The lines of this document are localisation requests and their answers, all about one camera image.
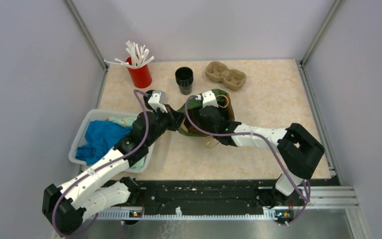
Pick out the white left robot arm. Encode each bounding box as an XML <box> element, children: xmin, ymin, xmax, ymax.
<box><xmin>42</xmin><ymin>105</ymin><xmax>186</xmax><ymax>236</ymax></box>

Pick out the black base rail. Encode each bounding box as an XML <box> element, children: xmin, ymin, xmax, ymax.
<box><xmin>111</xmin><ymin>179</ymin><xmax>305</xmax><ymax>208</ymax></box>

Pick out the blue cloth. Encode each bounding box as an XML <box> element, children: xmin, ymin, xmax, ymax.
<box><xmin>75</xmin><ymin>120</ymin><xmax>131</xmax><ymax>165</ymax></box>

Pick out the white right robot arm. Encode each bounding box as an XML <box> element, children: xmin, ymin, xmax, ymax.
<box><xmin>197</xmin><ymin>106</ymin><xmax>325</xmax><ymax>205</ymax></box>

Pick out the white plastic basket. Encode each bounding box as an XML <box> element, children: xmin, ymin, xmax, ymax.
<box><xmin>68</xmin><ymin>109</ymin><xmax>154</xmax><ymax>172</ymax></box>

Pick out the green brown paper bag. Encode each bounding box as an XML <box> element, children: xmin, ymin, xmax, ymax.
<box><xmin>178</xmin><ymin>89</ymin><xmax>237</xmax><ymax>147</ymax></box>

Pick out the white cable duct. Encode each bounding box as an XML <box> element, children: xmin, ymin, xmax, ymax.
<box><xmin>97</xmin><ymin>207</ymin><xmax>278</xmax><ymax>221</ymax></box>

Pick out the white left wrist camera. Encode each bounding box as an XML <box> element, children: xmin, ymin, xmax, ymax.
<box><xmin>148</xmin><ymin>90</ymin><xmax>168</xmax><ymax>113</ymax></box>

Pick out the red cup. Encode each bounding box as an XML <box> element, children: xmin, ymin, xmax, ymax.
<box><xmin>127</xmin><ymin>64</ymin><xmax>152</xmax><ymax>89</ymax></box>

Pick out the cardboard cup carrier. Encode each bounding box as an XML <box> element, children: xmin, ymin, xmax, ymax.
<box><xmin>205</xmin><ymin>61</ymin><xmax>247</xmax><ymax>91</ymax></box>

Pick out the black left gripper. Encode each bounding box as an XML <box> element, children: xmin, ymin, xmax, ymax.
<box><xmin>145</xmin><ymin>104</ymin><xmax>187</xmax><ymax>147</ymax></box>

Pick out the mint green cloth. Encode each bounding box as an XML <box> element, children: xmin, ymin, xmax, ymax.
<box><xmin>107</xmin><ymin>116</ymin><xmax>146</xmax><ymax>173</ymax></box>

